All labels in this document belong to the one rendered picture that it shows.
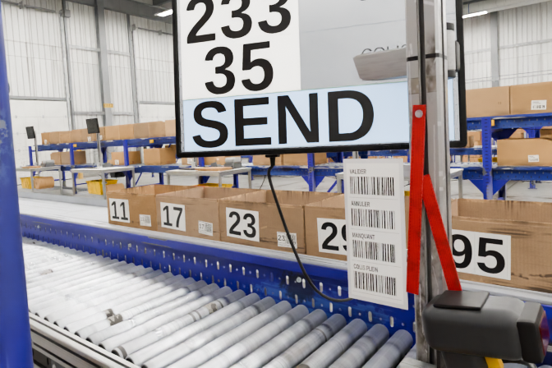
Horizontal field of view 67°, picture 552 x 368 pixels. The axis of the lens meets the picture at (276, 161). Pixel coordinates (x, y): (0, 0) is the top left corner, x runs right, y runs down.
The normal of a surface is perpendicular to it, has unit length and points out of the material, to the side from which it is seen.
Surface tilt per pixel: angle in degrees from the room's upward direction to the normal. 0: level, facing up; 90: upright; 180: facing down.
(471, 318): 56
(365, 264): 90
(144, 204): 91
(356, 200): 90
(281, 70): 86
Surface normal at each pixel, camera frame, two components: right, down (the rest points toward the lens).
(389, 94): -0.30, 0.00
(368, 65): -0.52, 0.07
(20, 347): 0.88, -0.02
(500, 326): -0.62, -0.11
